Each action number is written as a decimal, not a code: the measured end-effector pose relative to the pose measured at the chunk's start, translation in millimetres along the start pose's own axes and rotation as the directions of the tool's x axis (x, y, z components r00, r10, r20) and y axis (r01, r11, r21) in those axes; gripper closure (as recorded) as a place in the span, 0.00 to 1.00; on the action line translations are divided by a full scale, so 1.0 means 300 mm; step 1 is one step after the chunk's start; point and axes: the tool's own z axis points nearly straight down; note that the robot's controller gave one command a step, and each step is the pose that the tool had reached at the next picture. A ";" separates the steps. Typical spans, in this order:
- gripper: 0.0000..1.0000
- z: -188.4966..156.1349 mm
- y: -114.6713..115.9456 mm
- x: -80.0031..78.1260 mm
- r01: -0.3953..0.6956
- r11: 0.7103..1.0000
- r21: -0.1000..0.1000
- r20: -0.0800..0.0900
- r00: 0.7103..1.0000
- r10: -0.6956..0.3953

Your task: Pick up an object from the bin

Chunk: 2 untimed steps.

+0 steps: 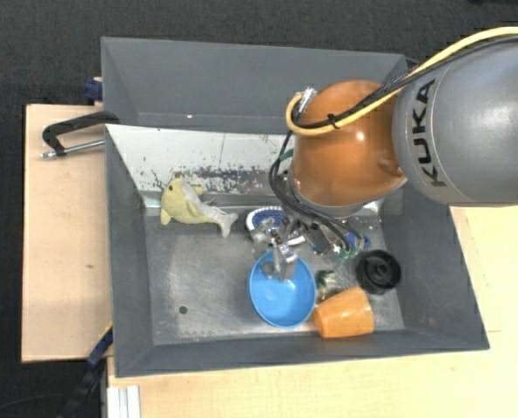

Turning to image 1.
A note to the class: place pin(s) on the blue bowl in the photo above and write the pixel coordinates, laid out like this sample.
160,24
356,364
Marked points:
280,303

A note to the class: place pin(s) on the blue and white patterned cup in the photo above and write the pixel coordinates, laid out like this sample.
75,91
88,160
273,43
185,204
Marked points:
260,222

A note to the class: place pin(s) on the grey metal bin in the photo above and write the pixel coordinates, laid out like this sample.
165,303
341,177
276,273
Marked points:
189,277

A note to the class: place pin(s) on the small dark green toy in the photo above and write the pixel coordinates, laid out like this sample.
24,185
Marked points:
327,282

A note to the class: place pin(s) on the orange cup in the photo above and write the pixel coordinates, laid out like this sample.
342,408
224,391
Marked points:
343,314

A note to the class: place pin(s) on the pale brown flat board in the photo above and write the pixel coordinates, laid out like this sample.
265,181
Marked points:
62,242

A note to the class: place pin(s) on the black round cap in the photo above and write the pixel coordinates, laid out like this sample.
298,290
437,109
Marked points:
378,271

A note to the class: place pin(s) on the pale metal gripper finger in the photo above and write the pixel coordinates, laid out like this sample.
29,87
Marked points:
290,266
278,259

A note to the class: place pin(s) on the yellow and grey toy fish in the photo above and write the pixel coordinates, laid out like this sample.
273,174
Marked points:
184,207

